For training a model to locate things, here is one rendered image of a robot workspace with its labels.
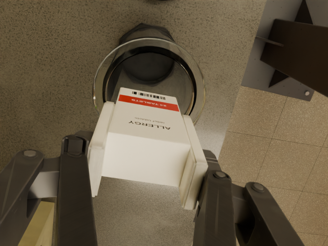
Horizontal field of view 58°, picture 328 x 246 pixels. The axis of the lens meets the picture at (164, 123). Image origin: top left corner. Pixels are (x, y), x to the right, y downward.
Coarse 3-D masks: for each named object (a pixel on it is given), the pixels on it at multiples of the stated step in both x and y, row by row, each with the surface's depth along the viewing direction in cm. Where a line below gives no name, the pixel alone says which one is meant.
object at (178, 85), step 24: (120, 48) 26; (144, 48) 26; (168, 48) 26; (96, 72) 27; (120, 72) 41; (168, 72) 48; (192, 72) 27; (96, 96) 28; (192, 96) 28; (192, 120) 29
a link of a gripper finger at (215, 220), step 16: (208, 176) 15; (224, 176) 15; (208, 192) 13; (224, 192) 14; (208, 208) 12; (224, 208) 12; (208, 224) 11; (224, 224) 12; (208, 240) 11; (224, 240) 11
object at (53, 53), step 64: (0, 0) 44; (64, 0) 45; (128, 0) 45; (192, 0) 46; (256, 0) 46; (0, 64) 48; (64, 64) 49; (0, 128) 52; (64, 128) 53; (128, 192) 59
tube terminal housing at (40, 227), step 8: (40, 208) 57; (48, 208) 57; (40, 216) 55; (48, 216) 55; (32, 224) 53; (40, 224) 53; (48, 224) 57; (24, 232) 51; (32, 232) 51; (40, 232) 51; (48, 232) 58; (24, 240) 49; (32, 240) 50; (40, 240) 52; (48, 240) 59
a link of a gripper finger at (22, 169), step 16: (16, 160) 13; (32, 160) 13; (0, 176) 11; (16, 176) 12; (32, 176) 12; (0, 192) 11; (16, 192) 11; (0, 208) 10; (16, 208) 11; (32, 208) 13; (0, 224) 9; (16, 224) 11; (0, 240) 10; (16, 240) 11
